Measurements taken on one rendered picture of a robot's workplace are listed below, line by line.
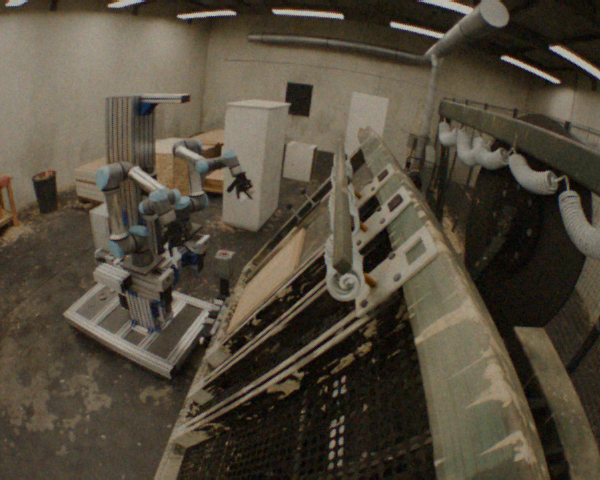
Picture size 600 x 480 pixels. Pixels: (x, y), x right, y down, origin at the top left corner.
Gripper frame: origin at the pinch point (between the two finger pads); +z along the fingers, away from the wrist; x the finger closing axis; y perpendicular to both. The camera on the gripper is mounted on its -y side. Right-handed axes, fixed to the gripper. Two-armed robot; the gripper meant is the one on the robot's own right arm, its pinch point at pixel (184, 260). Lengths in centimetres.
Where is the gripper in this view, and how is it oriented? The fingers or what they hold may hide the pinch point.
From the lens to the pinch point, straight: 155.5
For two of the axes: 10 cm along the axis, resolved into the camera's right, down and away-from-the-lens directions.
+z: 3.4, 8.8, 3.4
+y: 9.1, -2.0, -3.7
